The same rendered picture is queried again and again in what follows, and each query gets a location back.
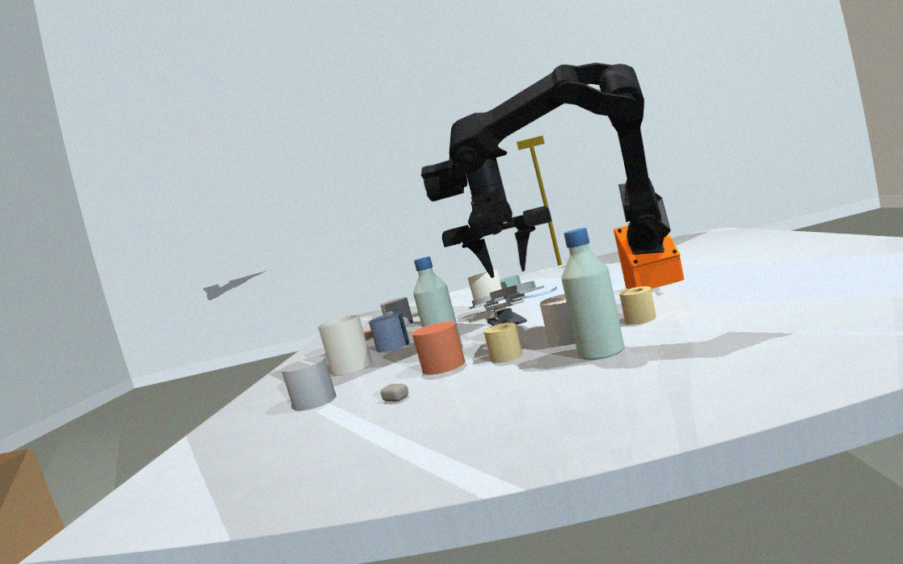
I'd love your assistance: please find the pale green block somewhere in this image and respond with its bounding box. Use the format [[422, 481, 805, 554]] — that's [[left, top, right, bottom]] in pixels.
[[500, 275, 521, 288]]

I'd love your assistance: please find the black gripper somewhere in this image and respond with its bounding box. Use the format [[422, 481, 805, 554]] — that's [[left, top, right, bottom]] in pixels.
[[442, 183, 552, 278]]

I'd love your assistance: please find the small grey pebble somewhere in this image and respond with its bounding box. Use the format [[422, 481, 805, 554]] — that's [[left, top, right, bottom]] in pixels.
[[381, 384, 409, 402]]

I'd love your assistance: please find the blue cylinder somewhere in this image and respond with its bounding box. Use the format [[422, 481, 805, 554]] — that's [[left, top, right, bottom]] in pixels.
[[369, 313, 409, 352]]

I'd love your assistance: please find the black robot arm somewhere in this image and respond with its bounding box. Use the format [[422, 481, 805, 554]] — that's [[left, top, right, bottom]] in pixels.
[[420, 62, 671, 255]]

